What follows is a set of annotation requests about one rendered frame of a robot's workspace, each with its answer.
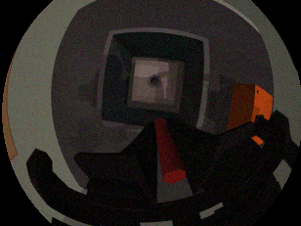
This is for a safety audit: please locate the red peg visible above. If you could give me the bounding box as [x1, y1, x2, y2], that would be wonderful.
[154, 117, 186, 183]

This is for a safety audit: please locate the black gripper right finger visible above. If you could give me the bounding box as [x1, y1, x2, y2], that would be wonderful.
[166, 117, 254, 195]

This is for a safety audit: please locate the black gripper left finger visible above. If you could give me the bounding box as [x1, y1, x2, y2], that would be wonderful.
[74, 120, 158, 203]

